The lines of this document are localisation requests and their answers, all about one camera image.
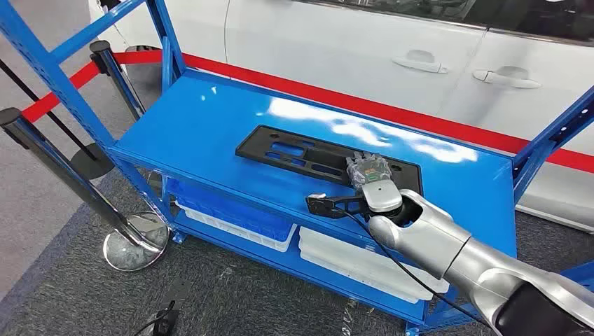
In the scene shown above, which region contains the thin black pole stand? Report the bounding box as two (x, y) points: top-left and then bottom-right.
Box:
(0, 59), (115, 181)

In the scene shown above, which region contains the blue metal shelf rack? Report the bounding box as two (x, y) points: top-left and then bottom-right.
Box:
(0, 0), (594, 336)

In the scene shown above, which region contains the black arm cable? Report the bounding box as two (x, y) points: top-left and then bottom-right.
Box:
(324, 204), (488, 326)

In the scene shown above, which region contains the red barrier belt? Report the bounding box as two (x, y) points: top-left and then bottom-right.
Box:
(20, 61), (101, 124)
(113, 50), (594, 175)

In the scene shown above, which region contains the white car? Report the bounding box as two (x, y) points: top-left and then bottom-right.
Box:
(88, 0), (594, 233)

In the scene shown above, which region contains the black plastic frame part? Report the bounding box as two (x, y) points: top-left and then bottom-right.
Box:
(235, 125), (423, 196)

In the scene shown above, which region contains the chrome stanchion post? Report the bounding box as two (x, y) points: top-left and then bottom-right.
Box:
(89, 40), (147, 123)
(0, 107), (170, 272)

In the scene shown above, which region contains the white slatted plastic crate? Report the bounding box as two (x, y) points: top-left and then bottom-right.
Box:
(175, 202), (298, 253)

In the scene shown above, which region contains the black bracket with cable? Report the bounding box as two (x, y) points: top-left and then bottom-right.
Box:
(134, 277), (193, 336)

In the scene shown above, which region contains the white plastic tray stack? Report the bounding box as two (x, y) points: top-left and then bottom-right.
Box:
(298, 226), (450, 305)

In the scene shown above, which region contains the blue plastic bin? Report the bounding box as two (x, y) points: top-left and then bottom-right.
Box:
(174, 178), (298, 242)

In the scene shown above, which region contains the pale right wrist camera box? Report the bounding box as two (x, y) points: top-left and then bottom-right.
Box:
(306, 192), (333, 219)

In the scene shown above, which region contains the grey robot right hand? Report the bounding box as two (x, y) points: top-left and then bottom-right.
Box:
(345, 150), (403, 214)

